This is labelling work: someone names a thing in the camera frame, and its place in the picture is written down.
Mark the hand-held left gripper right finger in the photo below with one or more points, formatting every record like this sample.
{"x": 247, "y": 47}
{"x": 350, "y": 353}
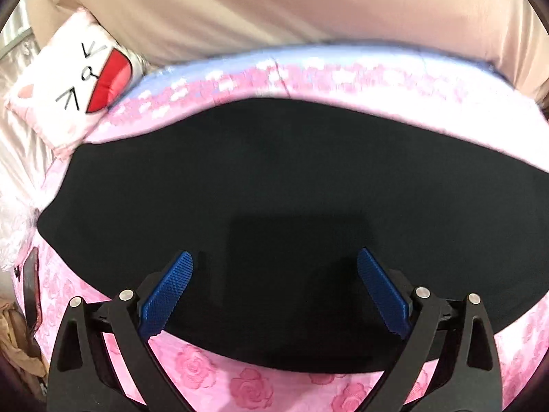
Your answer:
{"x": 384, "y": 294}

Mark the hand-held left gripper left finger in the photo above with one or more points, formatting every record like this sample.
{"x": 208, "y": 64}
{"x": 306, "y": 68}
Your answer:
{"x": 168, "y": 292}

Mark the black pants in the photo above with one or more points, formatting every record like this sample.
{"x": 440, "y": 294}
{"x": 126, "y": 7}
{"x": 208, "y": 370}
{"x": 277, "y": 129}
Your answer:
{"x": 274, "y": 223}

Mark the tan crumpled cloth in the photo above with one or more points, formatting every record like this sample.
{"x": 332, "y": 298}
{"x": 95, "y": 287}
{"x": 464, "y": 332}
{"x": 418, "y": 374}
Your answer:
{"x": 19, "y": 343}

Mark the white fluffy cloth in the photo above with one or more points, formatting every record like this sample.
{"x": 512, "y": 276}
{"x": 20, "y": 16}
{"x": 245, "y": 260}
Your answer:
{"x": 13, "y": 236}

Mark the pink rose print blanket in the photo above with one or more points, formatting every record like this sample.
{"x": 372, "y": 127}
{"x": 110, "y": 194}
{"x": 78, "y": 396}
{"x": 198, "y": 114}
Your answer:
{"x": 326, "y": 81}

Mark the white cat face pillow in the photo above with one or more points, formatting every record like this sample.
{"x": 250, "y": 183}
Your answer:
{"x": 73, "y": 81}

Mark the beige padded headboard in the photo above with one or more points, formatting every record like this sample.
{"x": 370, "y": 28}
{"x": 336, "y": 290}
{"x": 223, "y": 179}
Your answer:
{"x": 300, "y": 8}

